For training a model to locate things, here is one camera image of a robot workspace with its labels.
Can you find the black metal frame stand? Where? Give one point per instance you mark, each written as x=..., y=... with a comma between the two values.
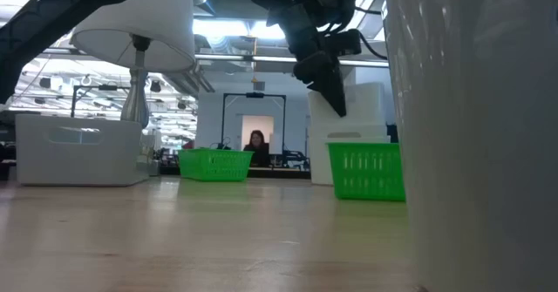
x=255, y=95

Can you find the long ceiling light strip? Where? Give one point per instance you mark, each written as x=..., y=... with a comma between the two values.
x=244, y=58

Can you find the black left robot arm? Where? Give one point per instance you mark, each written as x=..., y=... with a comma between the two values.
x=65, y=13

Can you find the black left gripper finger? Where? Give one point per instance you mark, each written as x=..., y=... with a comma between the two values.
x=335, y=91

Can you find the white shade table lamp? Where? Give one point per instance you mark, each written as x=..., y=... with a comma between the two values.
x=148, y=22

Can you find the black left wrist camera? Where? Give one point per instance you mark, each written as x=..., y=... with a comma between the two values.
x=346, y=43

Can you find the small grey wall box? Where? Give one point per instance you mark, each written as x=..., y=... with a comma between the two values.
x=259, y=86

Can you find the person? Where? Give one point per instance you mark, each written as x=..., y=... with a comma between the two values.
x=258, y=150

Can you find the thin black background frame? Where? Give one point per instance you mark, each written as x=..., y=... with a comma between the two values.
x=106, y=87

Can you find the green plastic slotted basket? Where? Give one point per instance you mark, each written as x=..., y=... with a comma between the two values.
x=366, y=187
x=213, y=172

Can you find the black box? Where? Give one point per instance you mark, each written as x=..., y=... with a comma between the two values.
x=392, y=134

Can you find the grey plastic bin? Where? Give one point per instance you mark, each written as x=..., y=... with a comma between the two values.
x=113, y=161
x=479, y=152

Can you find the grey ceiling duct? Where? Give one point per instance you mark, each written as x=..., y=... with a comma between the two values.
x=235, y=11

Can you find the dark background table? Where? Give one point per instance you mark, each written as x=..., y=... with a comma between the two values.
x=279, y=172

